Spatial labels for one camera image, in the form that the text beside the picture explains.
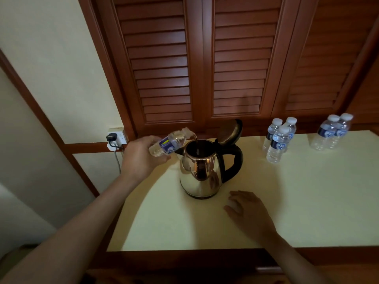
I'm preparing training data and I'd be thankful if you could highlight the person's right hand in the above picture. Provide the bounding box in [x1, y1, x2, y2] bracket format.
[223, 191, 278, 246]

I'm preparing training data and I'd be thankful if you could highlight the person's left hand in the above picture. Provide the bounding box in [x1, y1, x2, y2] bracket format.
[121, 135, 172, 184]

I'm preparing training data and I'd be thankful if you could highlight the clear plastic water bottle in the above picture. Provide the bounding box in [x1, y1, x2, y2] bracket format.
[148, 127, 197, 158]
[310, 114, 340, 151]
[266, 125, 290, 164]
[327, 113, 355, 150]
[283, 116, 298, 153]
[262, 118, 283, 153]

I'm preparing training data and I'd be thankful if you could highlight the stainless steel electric kettle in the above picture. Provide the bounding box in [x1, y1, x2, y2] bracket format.
[174, 118, 244, 200]

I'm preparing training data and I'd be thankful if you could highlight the person's left forearm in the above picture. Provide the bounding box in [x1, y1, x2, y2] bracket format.
[0, 173, 140, 284]

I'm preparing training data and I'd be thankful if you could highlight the person's right forearm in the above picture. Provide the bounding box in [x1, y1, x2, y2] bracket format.
[260, 232, 334, 284]

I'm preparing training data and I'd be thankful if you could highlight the wooden cabinet cream top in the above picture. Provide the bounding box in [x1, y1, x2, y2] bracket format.
[88, 130, 379, 284]

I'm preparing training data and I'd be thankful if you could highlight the wooden louvered shutter door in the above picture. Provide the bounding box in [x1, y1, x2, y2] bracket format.
[271, 0, 379, 119]
[203, 0, 302, 127]
[345, 56, 379, 125]
[94, 0, 208, 136]

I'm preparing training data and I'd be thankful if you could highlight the white wall socket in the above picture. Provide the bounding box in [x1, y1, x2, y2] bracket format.
[107, 128, 128, 147]

